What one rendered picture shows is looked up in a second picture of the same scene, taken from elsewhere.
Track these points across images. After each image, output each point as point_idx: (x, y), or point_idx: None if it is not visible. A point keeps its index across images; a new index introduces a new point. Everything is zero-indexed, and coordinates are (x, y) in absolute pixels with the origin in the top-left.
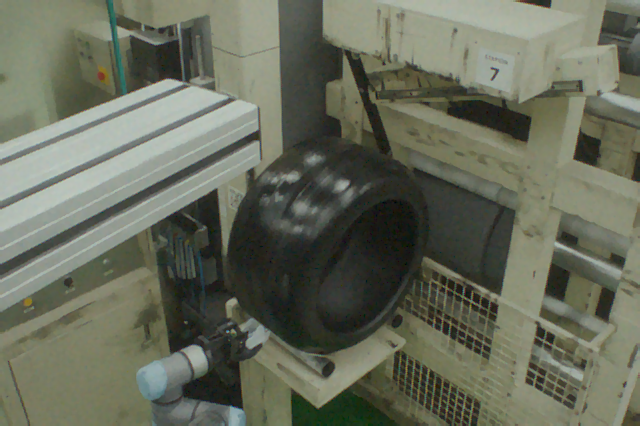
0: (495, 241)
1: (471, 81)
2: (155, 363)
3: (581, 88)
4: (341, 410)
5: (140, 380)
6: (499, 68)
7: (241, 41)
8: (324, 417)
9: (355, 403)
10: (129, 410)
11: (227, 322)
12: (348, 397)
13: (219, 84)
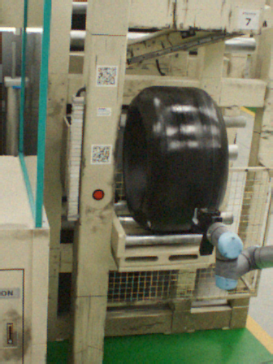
0: None
1: (234, 28)
2: (226, 233)
3: (266, 24)
4: (67, 353)
5: (230, 246)
6: (251, 18)
7: (127, 24)
8: (64, 362)
9: (67, 344)
10: None
11: (198, 211)
12: (58, 344)
13: (97, 62)
